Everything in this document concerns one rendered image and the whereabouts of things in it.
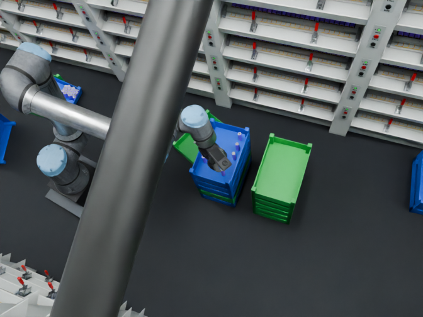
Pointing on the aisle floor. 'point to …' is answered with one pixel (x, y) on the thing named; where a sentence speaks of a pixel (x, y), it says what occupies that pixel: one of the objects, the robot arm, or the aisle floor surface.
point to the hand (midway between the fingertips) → (222, 169)
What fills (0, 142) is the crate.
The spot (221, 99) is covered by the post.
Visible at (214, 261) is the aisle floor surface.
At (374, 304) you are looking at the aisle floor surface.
